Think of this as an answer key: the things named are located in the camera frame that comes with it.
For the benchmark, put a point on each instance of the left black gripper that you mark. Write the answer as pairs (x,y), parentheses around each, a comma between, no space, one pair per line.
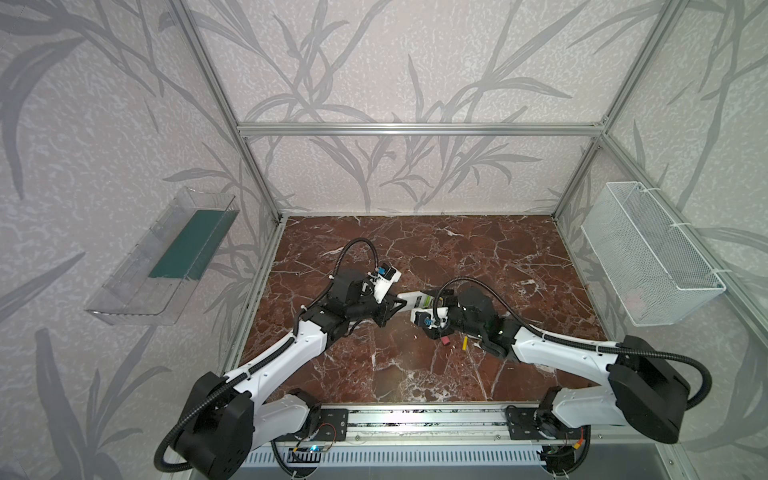
(381,303)

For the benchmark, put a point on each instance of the red white remote control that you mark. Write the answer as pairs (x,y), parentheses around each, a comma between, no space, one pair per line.
(417,300)

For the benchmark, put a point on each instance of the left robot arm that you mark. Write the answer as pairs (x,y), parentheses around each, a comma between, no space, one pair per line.
(316,329)

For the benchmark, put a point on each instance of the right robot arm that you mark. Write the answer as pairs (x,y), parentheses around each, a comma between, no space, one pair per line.
(632,384)

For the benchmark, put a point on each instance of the green mat in shelf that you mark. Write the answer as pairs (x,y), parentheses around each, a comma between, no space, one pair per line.
(191,251)

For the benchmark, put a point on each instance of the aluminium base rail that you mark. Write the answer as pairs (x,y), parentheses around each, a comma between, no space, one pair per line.
(420,423)

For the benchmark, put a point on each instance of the white wire mesh basket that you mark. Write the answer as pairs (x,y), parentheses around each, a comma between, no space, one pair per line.
(658,274)

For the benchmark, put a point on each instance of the aluminium frame crossbar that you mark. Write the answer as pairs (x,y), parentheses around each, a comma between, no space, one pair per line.
(249,130)

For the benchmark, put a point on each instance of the clear plastic wall shelf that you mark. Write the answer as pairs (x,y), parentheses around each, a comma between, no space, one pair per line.
(155,281)

